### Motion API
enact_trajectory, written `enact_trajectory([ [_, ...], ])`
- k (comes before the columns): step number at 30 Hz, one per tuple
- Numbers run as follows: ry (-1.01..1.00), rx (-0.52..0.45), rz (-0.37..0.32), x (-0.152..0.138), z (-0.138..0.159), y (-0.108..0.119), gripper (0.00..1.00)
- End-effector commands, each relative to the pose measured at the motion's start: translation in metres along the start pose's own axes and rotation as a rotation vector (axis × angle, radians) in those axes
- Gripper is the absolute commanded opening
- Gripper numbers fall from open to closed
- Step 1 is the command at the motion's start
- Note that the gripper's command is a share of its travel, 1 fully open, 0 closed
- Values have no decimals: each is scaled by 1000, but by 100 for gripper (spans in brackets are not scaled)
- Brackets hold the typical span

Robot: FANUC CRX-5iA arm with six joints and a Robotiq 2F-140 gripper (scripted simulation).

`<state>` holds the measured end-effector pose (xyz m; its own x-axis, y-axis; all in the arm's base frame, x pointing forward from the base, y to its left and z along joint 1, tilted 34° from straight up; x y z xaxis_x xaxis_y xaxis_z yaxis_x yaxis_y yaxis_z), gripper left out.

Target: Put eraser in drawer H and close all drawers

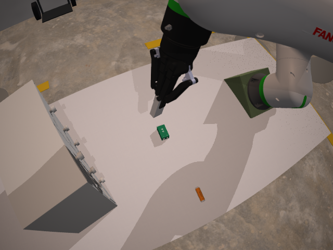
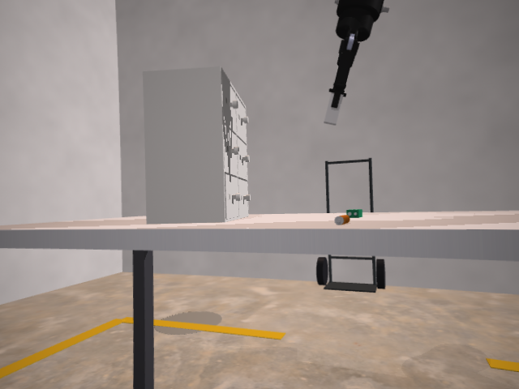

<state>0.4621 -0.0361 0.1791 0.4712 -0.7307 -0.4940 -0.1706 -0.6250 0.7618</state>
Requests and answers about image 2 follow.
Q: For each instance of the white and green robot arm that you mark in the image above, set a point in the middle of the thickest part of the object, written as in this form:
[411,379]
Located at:
[372,7]

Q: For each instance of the orange aa battery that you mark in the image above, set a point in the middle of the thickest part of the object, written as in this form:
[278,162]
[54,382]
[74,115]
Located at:
[339,220]

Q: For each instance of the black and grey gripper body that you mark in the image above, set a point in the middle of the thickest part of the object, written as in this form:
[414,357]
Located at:
[358,22]

